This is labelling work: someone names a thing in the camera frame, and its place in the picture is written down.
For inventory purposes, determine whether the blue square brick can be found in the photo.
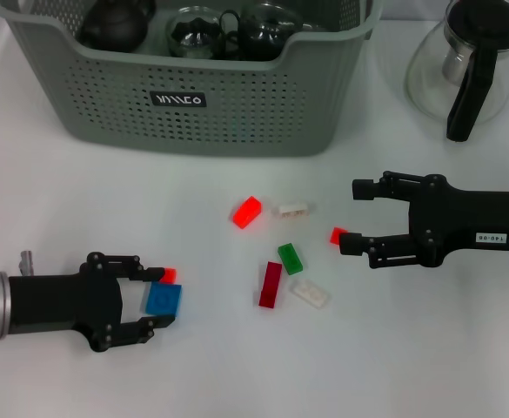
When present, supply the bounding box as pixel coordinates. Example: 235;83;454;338
144;281;184;317

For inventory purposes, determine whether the green studded brick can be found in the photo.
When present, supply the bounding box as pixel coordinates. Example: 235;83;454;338
278;242;305;276

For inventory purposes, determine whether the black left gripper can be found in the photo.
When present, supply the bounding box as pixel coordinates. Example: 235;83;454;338
8;251;177;353

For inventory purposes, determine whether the orange-red sloped brick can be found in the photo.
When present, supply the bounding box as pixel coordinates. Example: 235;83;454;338
230;195;264;229

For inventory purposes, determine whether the glass pitcher with black handle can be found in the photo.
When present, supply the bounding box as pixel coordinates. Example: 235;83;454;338
404;0;509;143

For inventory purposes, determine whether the white flat studded plate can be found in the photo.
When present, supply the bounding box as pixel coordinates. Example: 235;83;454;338
289;280;330;309

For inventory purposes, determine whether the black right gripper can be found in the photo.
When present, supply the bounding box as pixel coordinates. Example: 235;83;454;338
338;170;509;270

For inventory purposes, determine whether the white hollow brick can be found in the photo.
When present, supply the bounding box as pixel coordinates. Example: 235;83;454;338
272;203;311;221

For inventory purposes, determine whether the grey perforated storage bin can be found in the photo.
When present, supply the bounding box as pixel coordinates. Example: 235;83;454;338
0;0;385;158

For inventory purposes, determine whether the black teapot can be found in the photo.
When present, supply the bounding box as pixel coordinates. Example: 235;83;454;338
78;0;156;52

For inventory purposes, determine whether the dark red long brick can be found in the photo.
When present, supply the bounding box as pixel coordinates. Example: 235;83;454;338
258;260;284;309

